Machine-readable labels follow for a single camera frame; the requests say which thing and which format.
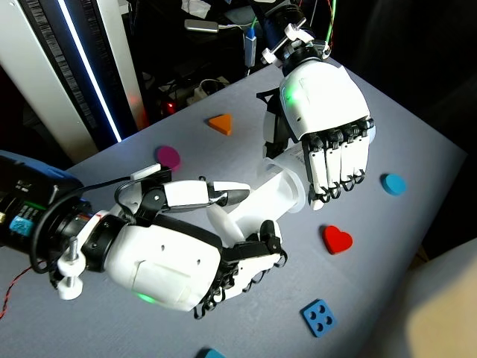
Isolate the blue round disc block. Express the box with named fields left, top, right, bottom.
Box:
left=380, top=173, right=408, bottom=196

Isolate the white cabinet with light strip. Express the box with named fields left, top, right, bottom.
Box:
left=0, top=0, right=150, bottom=154

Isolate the large beige cushion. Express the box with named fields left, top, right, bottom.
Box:
left=372, top=238, right=477, bottom=358

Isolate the magenta round disc block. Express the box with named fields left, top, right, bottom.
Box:
left=156, top=145, right=183, bottom=172

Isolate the grey table cloth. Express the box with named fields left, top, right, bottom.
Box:
left=0, top=65, right=469, bottom=358

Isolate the silver flat device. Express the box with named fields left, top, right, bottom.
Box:
left=184, top=19, right=220, bottom=34

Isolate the white power strip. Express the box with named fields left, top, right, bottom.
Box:
left=186, top=76, right=229, bottom=105

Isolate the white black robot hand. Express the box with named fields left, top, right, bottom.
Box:
left=103, top=177, right=289, bottom=322
left=256, top=60, right=376, bottom=213

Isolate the orange triangle block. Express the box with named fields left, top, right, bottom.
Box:
left=207, top=113, right=233, bottom=136

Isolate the blue plug adapter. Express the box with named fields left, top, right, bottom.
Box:
left=244, top=29, right=259, bottom=65

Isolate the green red wire pair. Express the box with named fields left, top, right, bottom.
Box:
left=323, top=0, right=338, bottom=54

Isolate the red heart block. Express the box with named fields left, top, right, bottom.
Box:
left=322, top=224, right=354, bottom=256

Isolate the blue four-hole square block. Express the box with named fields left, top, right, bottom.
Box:
left=300, top=298, right=339, bottom=339

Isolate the red black twisted cable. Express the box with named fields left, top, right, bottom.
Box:
left=0, top=266, right=35, bottom=321

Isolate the large translucent plastic syringe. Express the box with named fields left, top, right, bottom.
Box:
left=206, top=144, right=312, bottom=245

